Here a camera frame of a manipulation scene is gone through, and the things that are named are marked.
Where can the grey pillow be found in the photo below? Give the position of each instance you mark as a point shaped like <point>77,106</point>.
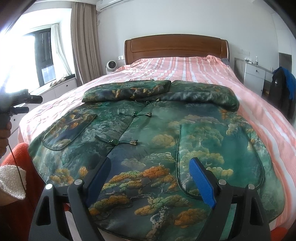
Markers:
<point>225,62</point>

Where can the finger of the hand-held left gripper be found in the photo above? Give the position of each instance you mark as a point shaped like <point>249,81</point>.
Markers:
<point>20,110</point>
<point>34,99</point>

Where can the patterned cushion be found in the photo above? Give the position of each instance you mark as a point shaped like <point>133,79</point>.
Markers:
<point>57,82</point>

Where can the green landscape print jacket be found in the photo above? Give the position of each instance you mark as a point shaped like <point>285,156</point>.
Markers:
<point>150,129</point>

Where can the white round fan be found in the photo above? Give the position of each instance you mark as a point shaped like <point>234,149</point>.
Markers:
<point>111,66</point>

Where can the person's left hand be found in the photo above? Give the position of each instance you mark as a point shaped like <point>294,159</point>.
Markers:
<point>4,141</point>

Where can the white air conditioner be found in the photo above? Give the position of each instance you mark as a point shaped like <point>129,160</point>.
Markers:
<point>108,4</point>

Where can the beige curtain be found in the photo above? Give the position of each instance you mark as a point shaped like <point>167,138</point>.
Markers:
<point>85,46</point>

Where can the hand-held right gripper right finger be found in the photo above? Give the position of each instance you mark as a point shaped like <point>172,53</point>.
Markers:
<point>203,183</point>

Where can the dark framed window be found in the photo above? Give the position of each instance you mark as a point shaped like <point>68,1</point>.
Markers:
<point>44,58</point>

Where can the bed with pink striped sheet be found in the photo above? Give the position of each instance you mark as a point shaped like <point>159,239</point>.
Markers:
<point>196,69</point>

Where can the blue hanging garment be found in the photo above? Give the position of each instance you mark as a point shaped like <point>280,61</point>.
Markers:
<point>290,81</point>

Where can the white drawer dresser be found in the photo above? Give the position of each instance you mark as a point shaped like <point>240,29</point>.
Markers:
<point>254,74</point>

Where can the wooden headboard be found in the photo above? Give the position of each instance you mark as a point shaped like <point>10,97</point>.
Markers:
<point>173,46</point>

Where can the white knit cuff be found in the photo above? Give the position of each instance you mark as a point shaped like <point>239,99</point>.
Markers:
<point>10,180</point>

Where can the black hanging jacket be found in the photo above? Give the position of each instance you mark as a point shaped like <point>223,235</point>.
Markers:
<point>281,92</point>

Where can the white window seat cabinet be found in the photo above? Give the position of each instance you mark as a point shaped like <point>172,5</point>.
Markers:
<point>57,89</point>

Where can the small clear bottle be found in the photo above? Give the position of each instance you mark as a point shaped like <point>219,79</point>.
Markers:
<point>256,61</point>

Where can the white sheer curtain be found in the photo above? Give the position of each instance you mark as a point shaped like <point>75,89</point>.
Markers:
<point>60,51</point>

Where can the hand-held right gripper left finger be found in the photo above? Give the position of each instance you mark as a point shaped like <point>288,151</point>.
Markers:
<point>99,178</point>

